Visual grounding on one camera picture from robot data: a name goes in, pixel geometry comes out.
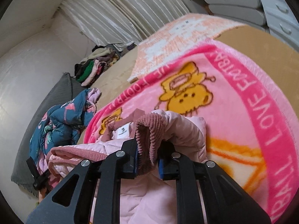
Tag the grey dresser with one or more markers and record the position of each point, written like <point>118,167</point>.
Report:
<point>233,7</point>

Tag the beige bed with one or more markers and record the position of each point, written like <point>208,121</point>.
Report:
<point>261,37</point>

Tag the pink quilted jacket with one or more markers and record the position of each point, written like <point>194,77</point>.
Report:
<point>186,130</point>

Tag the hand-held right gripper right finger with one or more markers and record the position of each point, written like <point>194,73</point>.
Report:
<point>164,165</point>

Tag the white striped curtain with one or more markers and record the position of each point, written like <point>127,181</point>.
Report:
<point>121,11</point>

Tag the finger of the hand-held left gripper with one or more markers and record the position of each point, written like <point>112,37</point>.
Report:
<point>37,177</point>

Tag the grey knitted cushion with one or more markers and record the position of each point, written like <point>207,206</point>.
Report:
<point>32,133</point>

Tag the peach patterned blanket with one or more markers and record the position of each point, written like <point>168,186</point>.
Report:
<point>186,35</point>

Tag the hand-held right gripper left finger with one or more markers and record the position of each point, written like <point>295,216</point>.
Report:
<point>130,158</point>

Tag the pink printed blanket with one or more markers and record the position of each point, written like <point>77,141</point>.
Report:
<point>233,102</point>

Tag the white drawer cabinet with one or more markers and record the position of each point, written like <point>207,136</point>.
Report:
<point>280,11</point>

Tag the pile of folded clothes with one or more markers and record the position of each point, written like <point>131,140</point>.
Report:
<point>95,65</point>

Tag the blue floral jacket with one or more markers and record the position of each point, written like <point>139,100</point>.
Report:
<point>63,123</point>

